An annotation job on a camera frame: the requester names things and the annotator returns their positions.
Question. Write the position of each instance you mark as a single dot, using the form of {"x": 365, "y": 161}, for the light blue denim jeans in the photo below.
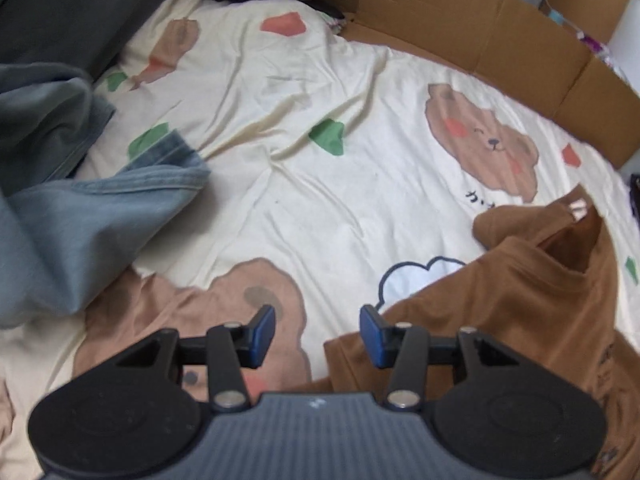
{"x": 75, "y": 230}

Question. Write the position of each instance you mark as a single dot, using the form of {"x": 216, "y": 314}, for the grey-blue denim garment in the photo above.
{"x": 40, "y": 115}

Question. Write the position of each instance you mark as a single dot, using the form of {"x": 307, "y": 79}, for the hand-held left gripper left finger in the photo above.
{"x": 262, "y": 336}

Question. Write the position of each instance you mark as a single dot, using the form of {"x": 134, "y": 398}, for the cream bear print bed sheet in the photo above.
{"x": 300, "y": 185}

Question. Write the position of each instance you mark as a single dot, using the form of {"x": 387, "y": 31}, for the colourful patterned cloth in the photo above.
{"x": 337, "y": 21}

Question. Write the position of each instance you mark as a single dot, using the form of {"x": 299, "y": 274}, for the dark grey duvet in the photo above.
{"x": 75, "y": 5}

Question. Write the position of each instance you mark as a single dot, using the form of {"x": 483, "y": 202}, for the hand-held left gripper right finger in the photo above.
{"x": 372, "y": 336}

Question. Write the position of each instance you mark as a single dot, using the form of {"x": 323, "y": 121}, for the brown printed t-shirt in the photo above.
{"x": 525, "y": 310}

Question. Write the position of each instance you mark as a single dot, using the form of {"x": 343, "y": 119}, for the flattened brown cardboard sheet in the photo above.
{"x": 450, "y": 15}

